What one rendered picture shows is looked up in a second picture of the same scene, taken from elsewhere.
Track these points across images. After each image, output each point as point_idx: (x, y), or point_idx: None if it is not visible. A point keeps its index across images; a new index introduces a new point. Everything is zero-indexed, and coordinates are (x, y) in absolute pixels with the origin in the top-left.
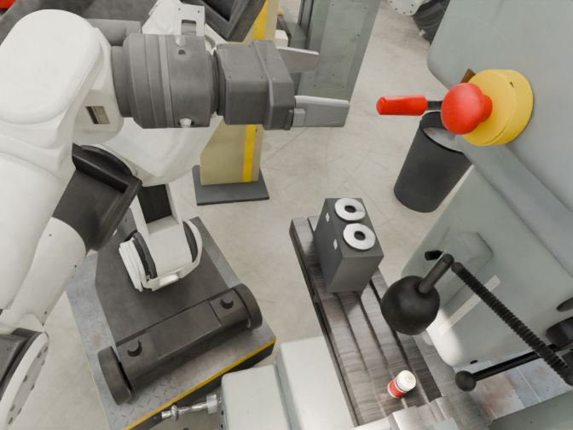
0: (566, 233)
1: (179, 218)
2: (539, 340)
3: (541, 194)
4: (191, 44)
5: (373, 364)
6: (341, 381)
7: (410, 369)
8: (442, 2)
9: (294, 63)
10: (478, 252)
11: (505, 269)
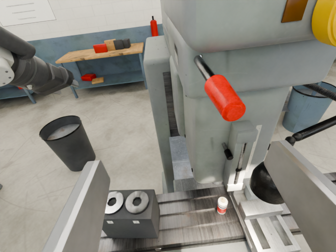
0: (306, 68)
1: None
2: None
3: (280, 66)
4: None
5: (207, 218)
6: (213, 243)
7: (208, 197)
8: (23, 57)
9: (92, 223)
10: (252, 126)
11: (259, 118)
